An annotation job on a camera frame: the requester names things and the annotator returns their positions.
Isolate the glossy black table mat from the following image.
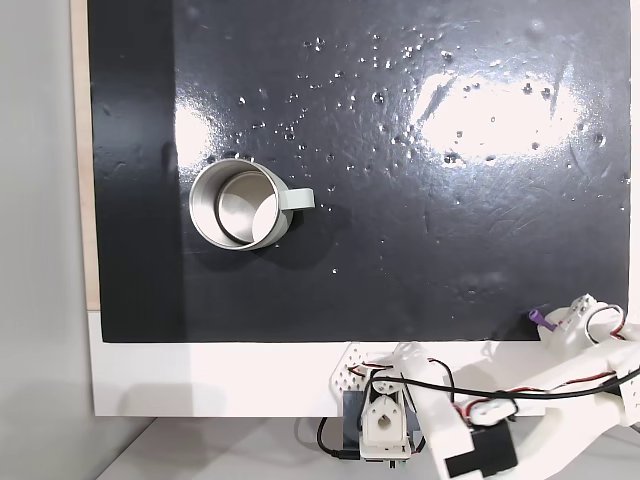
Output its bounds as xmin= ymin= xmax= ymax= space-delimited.
xmin=87 ymin=0 xmax=632 ymax=346

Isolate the long black arm cable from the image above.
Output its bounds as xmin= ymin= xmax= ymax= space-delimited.
xmin=369 ymin=365 xmax=640 ymax=402

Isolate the black USB cable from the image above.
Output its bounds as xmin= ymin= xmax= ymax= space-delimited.
xmin=316 ymin=416 xmax=362 ymax=463

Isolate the purple pen grip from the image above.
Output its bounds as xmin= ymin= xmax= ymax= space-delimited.
xmin=528 ymin=308 xmax=559 ymax=334

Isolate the steel cup with handle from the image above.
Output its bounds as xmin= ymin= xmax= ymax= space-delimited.
xmin=188 ymin=158 xmax=316 ymax=252

